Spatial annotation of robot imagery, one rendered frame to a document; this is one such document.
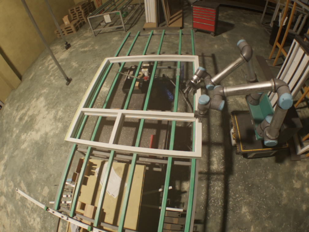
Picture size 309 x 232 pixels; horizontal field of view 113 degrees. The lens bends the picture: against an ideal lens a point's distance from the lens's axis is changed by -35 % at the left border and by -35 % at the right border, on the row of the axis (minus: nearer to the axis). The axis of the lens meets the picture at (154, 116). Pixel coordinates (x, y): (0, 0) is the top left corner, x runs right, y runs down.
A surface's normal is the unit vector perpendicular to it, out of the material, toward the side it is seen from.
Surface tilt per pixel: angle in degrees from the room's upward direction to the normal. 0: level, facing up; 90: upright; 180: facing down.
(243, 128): 0
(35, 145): 0
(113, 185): 0
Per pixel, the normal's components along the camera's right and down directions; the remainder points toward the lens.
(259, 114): -0.13, -0.55
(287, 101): -0.34, 0.73
